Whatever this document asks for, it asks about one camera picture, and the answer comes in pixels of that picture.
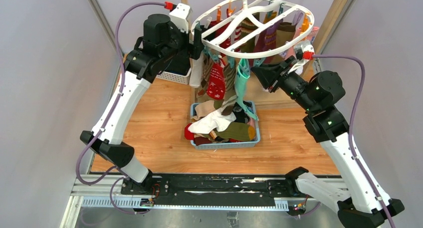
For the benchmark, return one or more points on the red sock in basket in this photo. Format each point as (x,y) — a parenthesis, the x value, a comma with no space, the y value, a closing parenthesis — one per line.
(188,134)

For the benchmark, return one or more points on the mint green sock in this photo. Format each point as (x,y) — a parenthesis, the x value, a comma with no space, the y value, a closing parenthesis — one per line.
(242,77)

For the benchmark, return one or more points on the red patterned sock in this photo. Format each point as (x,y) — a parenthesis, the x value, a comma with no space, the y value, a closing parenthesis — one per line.
(216,84)

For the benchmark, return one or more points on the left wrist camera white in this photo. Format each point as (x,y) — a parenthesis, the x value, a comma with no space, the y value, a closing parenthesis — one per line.
(180,16)

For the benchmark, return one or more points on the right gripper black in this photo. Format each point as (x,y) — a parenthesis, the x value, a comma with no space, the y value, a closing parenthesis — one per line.
(269,76)

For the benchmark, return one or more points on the black clothes in basket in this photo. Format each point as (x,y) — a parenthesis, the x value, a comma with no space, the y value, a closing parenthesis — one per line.
(179,65)

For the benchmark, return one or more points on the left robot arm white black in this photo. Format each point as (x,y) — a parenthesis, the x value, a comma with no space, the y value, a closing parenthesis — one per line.
(165,41)

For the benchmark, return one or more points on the black mounting base plate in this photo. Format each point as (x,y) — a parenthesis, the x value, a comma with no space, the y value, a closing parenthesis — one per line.
(218,192)

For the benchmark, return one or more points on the white sock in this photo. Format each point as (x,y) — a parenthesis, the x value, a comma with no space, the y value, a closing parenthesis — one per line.
(215,120)

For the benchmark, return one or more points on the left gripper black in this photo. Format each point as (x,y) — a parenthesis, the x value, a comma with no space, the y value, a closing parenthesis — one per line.
(197,47)

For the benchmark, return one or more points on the wooden rack frame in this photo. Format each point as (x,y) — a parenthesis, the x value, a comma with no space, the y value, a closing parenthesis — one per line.
(279,100)

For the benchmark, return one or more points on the white laundry basket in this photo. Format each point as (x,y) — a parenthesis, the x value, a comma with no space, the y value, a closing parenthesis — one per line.
(176,78)

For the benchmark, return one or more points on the pink sock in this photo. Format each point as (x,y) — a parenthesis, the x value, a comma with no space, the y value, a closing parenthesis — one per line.
(311,37)

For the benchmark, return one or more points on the olive green sock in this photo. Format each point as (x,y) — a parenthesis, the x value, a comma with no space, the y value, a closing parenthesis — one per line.
(236,131)

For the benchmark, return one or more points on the blue sock basket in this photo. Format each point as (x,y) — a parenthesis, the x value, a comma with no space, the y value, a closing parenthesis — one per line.
(228,145)

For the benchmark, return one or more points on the argyle brown sock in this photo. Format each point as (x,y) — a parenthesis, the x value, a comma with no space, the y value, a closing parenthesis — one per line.
(207,67)

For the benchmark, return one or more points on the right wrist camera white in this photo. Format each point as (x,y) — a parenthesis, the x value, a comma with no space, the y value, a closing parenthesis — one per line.
(302,53)

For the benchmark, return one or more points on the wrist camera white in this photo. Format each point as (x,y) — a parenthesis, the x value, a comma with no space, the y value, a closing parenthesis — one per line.
(302,53)
(180,16)

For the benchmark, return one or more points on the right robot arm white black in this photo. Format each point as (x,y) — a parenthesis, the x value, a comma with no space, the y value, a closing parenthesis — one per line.
(364,204)

